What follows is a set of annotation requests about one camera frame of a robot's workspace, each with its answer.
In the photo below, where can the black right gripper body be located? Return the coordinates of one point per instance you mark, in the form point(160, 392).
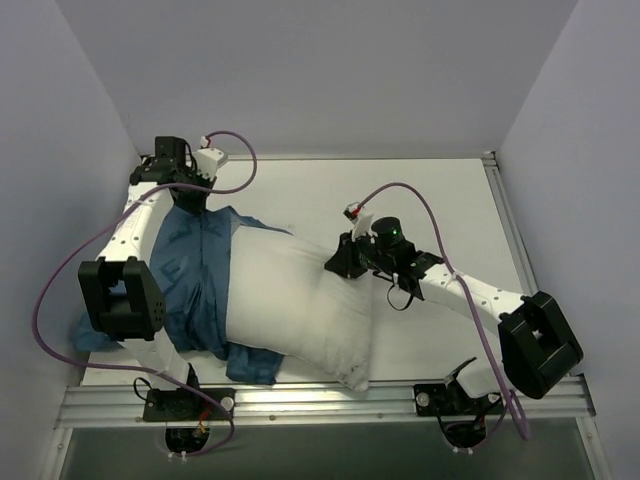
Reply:
point(347, 257)

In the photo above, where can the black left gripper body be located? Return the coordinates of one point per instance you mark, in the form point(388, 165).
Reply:
point(189, 193)

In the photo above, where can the blue cartoon print pillowcase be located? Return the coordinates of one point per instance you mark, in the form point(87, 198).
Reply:
point(190, 262)

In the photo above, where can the white pillow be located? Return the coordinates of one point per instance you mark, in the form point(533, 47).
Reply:
point(282, 299)

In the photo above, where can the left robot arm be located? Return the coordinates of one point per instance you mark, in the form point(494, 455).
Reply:
point(122, 298)

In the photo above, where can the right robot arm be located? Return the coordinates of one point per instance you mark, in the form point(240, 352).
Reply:
point(460, 293)

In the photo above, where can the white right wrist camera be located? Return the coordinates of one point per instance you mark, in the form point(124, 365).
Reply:
point(361, 219)

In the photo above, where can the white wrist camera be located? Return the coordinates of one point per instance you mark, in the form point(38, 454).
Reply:
point(209, 161)
point(361, 219)

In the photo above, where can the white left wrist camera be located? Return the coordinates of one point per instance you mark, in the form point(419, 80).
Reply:
point(209, 161)

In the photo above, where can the aluminium back rail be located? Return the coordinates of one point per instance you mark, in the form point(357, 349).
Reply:
point(489, 158)

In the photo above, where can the aluminium rail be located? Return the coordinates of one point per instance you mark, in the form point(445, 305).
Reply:
point(305, 404)
point(515, 230)
point(489, 158)

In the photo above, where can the aluminium right side rail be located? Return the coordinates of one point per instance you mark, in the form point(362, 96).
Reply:
point(515, 230)

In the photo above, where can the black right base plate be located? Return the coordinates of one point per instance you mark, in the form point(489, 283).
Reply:
point(439, 399)

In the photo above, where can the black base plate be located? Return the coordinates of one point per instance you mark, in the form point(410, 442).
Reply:
point(439, 399)
point(180, 405)

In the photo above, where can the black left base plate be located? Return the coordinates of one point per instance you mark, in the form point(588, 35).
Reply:
point(180, 405)

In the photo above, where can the aluminium front rail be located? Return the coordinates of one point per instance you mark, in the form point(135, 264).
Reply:
point(305, 404)

